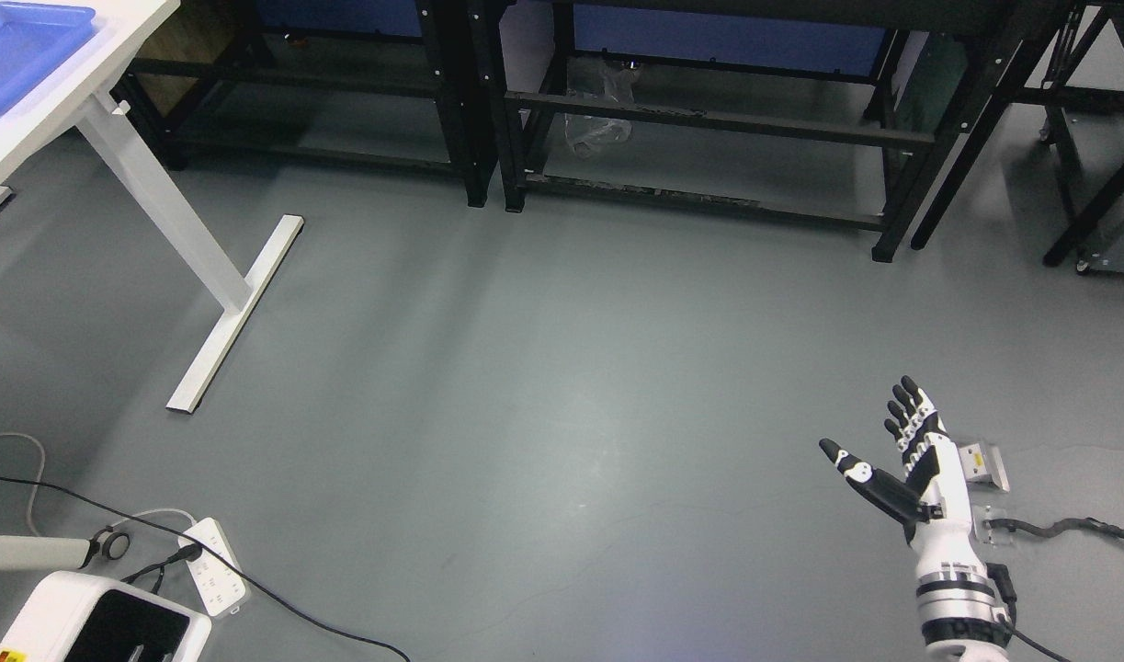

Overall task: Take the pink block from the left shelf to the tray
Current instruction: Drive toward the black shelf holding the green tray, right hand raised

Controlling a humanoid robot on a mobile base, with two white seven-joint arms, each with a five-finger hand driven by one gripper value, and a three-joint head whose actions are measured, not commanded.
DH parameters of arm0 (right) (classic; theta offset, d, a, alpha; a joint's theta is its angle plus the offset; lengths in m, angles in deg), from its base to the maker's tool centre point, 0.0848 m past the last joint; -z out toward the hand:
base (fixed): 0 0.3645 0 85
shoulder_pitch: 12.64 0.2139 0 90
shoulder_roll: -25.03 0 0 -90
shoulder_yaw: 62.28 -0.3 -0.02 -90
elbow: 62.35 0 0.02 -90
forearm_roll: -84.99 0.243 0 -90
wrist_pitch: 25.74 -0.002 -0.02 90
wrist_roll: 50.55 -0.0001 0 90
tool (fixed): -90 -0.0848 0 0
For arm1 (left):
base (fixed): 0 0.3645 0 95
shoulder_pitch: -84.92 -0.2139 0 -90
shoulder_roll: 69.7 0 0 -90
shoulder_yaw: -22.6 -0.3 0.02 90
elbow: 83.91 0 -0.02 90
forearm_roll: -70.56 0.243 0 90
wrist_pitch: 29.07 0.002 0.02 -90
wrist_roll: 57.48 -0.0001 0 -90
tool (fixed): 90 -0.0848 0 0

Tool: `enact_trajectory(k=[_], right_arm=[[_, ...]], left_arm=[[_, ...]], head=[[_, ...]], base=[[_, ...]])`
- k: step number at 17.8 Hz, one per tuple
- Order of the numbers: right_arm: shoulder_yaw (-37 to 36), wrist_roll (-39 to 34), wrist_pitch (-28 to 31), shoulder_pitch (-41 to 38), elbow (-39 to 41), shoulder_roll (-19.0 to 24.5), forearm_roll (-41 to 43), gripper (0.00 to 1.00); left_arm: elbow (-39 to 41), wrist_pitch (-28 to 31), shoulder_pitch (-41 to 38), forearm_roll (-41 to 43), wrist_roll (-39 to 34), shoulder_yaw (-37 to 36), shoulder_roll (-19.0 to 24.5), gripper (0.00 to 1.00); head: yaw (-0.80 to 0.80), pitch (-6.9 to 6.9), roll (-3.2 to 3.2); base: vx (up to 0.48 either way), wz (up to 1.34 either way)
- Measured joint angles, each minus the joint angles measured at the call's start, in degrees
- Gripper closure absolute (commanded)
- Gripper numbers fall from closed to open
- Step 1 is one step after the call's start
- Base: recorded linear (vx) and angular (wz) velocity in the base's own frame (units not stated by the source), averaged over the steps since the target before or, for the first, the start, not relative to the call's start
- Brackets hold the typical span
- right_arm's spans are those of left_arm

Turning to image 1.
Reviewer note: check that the clear plastic bag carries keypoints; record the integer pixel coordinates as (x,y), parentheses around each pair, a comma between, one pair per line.
(587,131)

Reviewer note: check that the black metal shelf rack right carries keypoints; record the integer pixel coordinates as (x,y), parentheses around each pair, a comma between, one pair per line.
(843,113)

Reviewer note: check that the blue plastic tray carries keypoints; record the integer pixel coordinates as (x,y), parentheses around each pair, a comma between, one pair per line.
(35,39)

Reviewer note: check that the black metal shelf rack left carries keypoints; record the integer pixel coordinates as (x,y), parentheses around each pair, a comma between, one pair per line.
(245,76)

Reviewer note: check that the black rack far right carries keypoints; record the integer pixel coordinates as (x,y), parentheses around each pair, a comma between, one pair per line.
(1083,124)

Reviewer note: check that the white caster leg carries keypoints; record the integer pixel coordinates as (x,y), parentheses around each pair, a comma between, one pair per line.
(24,553)

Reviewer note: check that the black metal shelf rack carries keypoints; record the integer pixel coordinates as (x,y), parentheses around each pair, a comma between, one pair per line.
(843,113)
(245,76)

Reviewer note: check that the white table with leg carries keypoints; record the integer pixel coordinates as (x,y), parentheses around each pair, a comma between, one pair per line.
(76,94)

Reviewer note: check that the white silver robot forearm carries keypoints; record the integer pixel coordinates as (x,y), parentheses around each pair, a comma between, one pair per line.
(965,606)

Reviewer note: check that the white machine base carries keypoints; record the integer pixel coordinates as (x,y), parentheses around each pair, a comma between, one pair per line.
(78,617)

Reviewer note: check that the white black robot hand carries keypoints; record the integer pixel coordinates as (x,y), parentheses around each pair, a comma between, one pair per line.
(931,497)

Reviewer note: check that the small metal bracket box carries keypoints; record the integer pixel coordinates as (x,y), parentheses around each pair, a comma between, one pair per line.
(982,465)

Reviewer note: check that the white power strip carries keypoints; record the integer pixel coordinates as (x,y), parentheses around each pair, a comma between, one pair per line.
(221,589)

